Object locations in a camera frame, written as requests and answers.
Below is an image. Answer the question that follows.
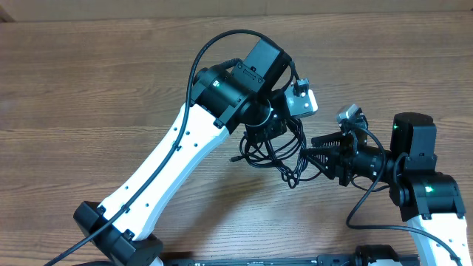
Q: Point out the black grey-plug USB cable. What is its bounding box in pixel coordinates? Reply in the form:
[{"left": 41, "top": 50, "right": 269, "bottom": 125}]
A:
[{"left": 265, "top": 117, "right": 323, "bottom": 190}]

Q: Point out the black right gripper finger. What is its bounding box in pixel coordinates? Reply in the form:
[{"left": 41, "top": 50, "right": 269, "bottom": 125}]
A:
[
  {"left": 311, "top": 132, "right": 347, "bottom": 148},
  {"left": 302, "top": 146, "right": 342, "bottom": 180}
]

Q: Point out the brown cardboard wall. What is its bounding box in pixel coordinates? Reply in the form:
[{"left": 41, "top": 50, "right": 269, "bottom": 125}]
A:
[{"left": 1, "top": 0, "right": 472, "bottom": 22}]

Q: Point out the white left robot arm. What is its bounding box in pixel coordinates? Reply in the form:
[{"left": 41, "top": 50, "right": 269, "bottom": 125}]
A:
[{"left": 73, "top": 38, "right": 292, "bottom": 265}]

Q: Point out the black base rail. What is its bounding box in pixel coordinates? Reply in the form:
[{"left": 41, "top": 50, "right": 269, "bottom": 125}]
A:
[{"left": 162, "top": 254, "right": 421, "bottom": 266}]

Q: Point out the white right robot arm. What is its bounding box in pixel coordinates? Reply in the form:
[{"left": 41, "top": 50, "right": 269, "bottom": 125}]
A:
[{"left": 302, "top": 111, "right": 472, "bottom": 265}]

